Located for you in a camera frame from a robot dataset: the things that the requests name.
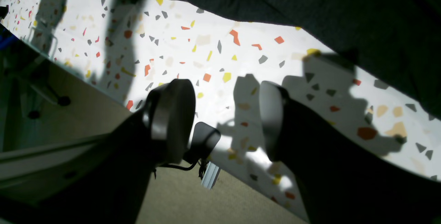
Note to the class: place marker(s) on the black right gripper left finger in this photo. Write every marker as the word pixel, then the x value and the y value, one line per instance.
pixel 101 179

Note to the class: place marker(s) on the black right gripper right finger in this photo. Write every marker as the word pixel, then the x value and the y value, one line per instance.
pixel 339 181

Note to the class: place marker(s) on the aluminium frame profile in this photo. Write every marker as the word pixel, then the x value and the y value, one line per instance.
pixel 210 176

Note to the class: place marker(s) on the dark grey T-shirt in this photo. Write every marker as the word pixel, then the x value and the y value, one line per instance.
pixel 398 41

